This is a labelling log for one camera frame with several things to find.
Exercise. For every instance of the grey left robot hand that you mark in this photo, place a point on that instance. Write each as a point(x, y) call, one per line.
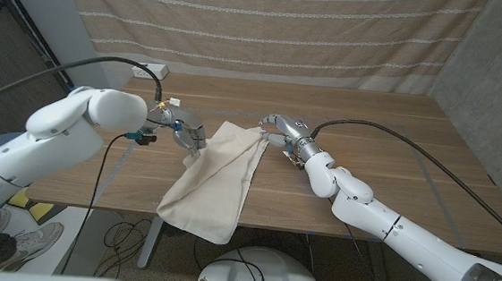
point(187, 128)

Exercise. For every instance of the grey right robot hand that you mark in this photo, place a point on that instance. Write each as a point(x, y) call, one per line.
point(294, 132)

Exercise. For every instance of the black metal frame bar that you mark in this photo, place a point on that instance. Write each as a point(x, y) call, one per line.
point(22, 19)

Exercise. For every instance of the yellow floor object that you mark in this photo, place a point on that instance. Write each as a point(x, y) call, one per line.
point(39, 209)

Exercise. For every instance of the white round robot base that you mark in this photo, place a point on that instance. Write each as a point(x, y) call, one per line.
point(261, 271)

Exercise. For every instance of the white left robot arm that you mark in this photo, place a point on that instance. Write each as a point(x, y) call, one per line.
point(44, 142)

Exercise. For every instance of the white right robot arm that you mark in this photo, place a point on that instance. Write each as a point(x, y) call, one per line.
point(413, 243)

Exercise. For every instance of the white floor board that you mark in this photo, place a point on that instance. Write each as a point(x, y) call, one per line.
point(71, 229)

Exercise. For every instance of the cream cheesecloth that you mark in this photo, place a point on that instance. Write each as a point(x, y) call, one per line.
point(216, 182)

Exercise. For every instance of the beige striped backdrop cloth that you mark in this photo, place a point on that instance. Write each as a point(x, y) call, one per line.
point(264, 25)

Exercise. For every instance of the grey table leg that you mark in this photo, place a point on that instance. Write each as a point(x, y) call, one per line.
point(149, 245)
point(377, 271)

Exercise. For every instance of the white power strip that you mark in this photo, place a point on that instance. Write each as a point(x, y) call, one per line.
point(160, 70)

